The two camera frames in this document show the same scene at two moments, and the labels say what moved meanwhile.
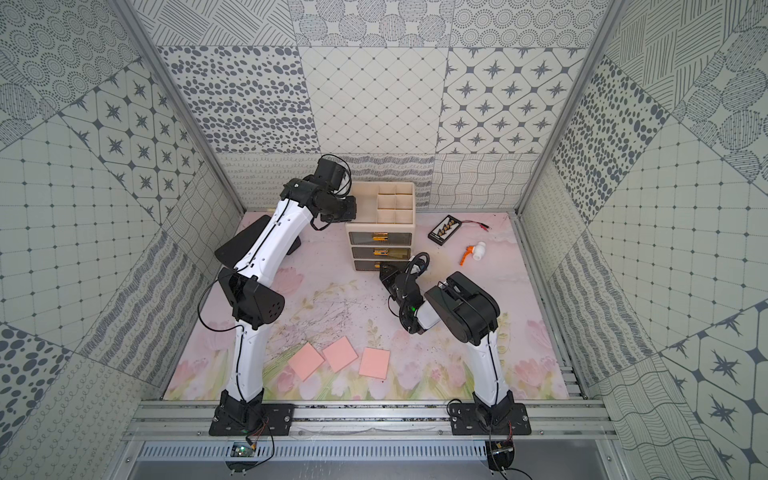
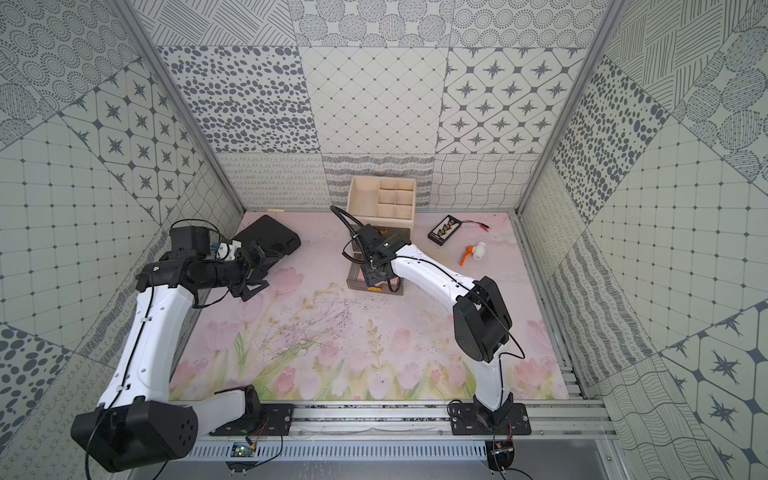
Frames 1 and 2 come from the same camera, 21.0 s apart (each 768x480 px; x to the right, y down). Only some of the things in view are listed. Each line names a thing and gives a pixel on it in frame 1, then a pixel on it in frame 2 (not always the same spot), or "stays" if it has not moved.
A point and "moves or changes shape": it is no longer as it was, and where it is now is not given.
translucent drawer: [367, 265] moves or changes shape
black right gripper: [386, 276] -> [370, 277]
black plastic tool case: [232, 252] stays
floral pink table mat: [388, 335] stays
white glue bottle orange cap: [478, 252] stays
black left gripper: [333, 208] -> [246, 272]
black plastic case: [334, 172] -> [193, 238]
